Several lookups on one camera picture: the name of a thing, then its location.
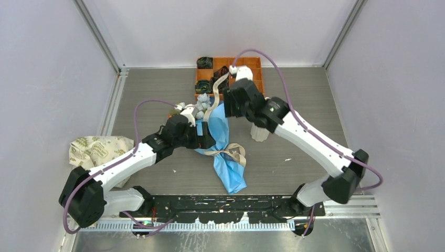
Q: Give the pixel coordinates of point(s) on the blue paper flower bouquet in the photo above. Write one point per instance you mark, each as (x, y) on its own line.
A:
(232, 177)

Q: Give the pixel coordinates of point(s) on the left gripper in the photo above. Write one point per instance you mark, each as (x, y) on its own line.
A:
(200, 142)

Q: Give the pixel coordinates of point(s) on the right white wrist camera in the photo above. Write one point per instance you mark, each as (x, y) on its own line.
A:
(241, 72)

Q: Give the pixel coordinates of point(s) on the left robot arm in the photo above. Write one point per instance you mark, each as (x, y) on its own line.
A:
(86, 194)

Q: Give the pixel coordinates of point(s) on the dark rolled fabric large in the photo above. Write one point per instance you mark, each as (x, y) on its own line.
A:
(221, 84)

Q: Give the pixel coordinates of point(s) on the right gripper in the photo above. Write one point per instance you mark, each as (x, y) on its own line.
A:
(230, 109)

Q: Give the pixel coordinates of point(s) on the orange compartment tray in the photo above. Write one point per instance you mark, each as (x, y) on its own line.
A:
(254, 63)

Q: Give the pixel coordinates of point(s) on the white ribbed vase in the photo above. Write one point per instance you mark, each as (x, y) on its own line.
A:
(259, 134)

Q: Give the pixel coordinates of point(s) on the floral patterned cloth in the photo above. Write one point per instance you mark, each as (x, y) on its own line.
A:
(92, 151)

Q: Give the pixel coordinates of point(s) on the beige ribbon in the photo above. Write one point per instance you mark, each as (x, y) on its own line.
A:
(224, 153)

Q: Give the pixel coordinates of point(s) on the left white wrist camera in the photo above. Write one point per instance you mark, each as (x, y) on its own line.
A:
(189, 111)

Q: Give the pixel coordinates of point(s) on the dark rolled fabric bottom-left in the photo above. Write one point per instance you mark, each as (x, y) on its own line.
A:
(203, 86)

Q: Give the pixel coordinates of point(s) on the dark rolled fabric top-left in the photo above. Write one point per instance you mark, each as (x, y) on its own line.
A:
(205, 63)

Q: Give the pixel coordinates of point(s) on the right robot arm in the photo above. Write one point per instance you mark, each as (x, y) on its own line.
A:
(344, 167)

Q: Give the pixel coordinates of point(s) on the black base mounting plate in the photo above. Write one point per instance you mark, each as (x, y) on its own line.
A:
(220, 209)

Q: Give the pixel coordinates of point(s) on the dark rolled fabric middle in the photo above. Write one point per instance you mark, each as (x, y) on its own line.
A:
(220, 72)

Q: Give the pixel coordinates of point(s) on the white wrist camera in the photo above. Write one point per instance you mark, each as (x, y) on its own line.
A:
(189, 111)
(241, 72)

